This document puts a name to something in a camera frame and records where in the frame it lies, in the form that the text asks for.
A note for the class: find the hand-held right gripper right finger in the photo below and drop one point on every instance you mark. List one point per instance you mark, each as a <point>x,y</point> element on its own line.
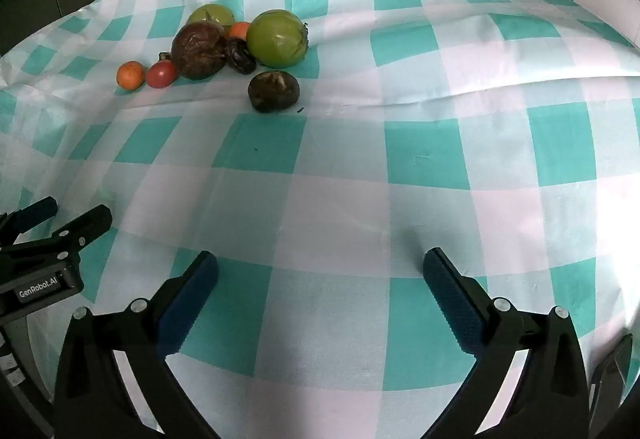
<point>450,294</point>

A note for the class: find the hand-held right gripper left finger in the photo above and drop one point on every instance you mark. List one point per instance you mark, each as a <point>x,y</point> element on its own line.
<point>192,291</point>

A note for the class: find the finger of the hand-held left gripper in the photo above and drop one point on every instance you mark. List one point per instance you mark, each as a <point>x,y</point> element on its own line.
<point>85,226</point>
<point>30,216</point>

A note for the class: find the red cherry tomato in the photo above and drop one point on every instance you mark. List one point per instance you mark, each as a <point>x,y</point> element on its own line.
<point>161,74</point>

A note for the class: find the dark brown wrinkled passion fruit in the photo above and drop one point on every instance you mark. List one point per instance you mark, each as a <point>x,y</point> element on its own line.
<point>197,51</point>

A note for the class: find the small green round fruit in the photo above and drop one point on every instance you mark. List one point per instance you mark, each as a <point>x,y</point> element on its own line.
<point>212,13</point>

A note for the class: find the large green round fruit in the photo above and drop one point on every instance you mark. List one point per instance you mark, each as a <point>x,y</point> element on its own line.
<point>276,39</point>

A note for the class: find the teal white checkered tablecloth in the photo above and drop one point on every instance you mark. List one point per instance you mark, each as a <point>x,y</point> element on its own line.
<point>350,169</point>

